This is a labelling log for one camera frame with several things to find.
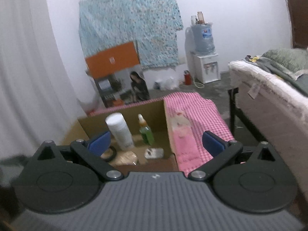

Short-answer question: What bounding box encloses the black tape roll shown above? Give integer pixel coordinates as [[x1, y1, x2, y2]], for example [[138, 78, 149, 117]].
[[100, 146, 117, 163]]

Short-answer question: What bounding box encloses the white supplement bottle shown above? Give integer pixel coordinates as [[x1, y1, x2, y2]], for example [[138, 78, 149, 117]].
[[105, 113, 135, 150]]

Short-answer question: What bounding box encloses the gold lid dark jar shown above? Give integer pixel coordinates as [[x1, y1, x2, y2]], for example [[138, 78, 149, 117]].
[[109, 151, 138, 166]]

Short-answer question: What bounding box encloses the green dropper bottle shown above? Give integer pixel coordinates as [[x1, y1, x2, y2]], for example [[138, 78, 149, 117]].
[[138, 114, 155, 146]]

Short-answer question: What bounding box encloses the small white box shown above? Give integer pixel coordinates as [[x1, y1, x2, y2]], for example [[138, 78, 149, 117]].
[[144, 148, 164, 160]]

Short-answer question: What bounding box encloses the pink checkered tablecloth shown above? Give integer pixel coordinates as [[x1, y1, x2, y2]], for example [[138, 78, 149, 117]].
[[89, 91, 235, 177]]

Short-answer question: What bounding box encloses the brown cardboard box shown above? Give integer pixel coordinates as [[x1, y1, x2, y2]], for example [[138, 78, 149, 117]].
[[61, 99, 178, 175]]

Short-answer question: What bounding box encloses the white curtain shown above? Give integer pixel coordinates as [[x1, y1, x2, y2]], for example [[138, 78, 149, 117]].
[[1, 0, 85, 159]]

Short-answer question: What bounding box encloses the bed with grey mattress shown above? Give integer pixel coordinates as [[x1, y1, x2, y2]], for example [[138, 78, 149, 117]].
[[228, 49, 307, 195]]

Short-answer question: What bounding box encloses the red thermos bottle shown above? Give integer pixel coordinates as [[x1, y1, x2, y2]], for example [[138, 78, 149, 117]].
[[184, 70, 192, 85]]

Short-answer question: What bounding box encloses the orange Philips box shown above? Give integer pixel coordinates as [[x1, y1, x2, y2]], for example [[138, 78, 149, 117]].
[[86, 42, 150, 108]]

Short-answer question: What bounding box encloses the white water dispenser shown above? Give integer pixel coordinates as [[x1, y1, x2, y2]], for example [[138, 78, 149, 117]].
[[192, 52, 221, 84]]

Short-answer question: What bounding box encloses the blue water jug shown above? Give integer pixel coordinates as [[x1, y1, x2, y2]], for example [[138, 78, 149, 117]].
[[191, 23, 215, 55]]

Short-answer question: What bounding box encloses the floral blue hanging cloth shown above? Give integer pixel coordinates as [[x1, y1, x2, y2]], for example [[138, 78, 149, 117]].
[[79, 0, 183, 70]]

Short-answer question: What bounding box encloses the brown wooden door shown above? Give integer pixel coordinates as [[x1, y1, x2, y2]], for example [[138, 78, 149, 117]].
[[287, 0, 308, 49]]

